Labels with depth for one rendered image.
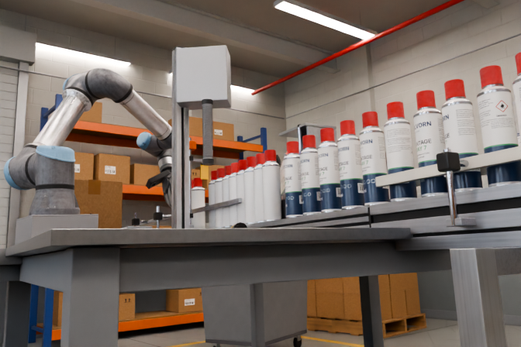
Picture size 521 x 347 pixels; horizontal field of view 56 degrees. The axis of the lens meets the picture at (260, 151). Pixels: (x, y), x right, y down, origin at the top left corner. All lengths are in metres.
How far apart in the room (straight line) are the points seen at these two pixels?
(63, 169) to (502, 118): 1.27
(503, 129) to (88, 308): 0.66
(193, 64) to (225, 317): 2.76
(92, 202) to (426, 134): 1.51
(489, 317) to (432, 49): 5.98
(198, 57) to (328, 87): 6.03
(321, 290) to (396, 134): 4.41
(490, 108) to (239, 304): 3.32
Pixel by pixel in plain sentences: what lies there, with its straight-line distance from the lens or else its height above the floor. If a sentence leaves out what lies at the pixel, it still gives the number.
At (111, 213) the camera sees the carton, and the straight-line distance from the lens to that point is 2.16.
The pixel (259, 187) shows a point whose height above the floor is 0.98.
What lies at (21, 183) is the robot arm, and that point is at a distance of 1.80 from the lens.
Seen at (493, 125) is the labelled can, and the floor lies 0.98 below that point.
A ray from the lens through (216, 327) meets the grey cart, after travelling 4.17.
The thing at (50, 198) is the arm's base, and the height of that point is 0.98.
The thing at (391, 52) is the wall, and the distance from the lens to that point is 6.97.
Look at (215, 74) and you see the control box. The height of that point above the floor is 1.37.
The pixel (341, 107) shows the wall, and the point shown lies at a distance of 7.36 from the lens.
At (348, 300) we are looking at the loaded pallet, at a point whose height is 0.33.
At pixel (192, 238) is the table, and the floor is 0.82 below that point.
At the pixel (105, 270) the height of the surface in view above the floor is 0.78.
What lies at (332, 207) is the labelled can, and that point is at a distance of 1.15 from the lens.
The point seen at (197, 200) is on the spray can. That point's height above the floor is 1.00.
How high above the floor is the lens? 0.79
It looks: 12 degrees up
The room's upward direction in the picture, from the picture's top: 2 degrees counter-clockwise
